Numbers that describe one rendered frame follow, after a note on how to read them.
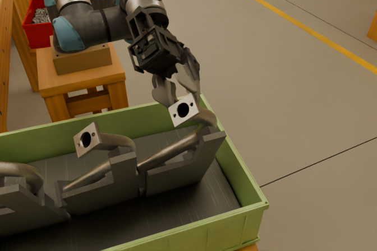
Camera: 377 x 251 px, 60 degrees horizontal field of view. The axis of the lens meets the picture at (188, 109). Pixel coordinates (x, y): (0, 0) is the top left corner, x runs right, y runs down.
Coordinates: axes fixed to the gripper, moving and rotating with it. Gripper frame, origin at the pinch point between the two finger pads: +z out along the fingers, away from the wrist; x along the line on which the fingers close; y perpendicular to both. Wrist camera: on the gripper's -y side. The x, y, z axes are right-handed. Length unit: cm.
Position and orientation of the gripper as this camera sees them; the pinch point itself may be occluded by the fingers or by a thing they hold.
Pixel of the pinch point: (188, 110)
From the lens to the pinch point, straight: 57.9
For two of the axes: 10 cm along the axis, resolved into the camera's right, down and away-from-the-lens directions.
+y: -5.6, -1.6, -8.1
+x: 7.6, -4.8, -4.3
